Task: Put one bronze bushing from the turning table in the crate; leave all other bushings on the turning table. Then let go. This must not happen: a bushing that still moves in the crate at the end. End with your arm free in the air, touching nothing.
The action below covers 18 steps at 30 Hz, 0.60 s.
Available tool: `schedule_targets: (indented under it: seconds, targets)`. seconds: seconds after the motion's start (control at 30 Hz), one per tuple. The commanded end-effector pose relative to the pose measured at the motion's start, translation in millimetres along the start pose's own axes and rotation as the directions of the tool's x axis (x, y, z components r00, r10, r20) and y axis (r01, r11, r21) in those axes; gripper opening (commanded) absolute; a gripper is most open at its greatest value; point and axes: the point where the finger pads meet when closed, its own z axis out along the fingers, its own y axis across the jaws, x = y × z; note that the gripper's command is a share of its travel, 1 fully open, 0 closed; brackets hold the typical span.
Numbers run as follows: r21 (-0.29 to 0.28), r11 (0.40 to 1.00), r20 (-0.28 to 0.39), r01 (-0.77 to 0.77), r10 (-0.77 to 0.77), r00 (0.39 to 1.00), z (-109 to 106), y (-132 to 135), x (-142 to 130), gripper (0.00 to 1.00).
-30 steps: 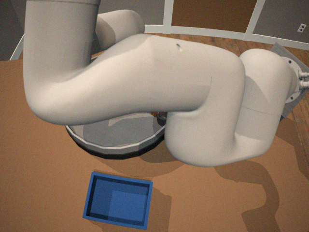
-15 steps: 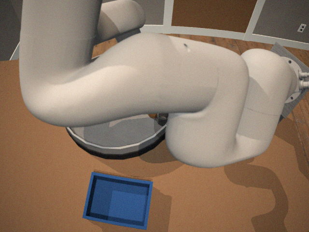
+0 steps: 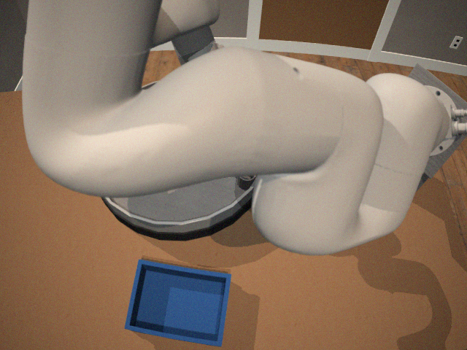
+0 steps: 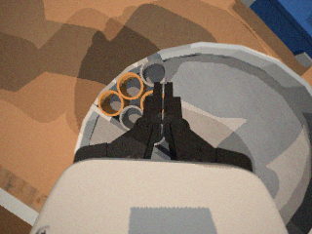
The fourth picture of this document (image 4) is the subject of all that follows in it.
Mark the blue shallow tray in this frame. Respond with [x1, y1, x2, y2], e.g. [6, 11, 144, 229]
[241, 0, 312, 67]

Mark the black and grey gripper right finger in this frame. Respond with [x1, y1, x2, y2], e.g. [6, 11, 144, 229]
[163, 82, 253, 172]

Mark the grey metal bushing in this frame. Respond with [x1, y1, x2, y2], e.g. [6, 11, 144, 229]
[139, 58, 168, 88]
[119, 104, 143, 130]
[154, 119, 165, 145]

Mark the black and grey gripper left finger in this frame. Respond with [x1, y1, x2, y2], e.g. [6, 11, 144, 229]
[73, 82, 163, 163]

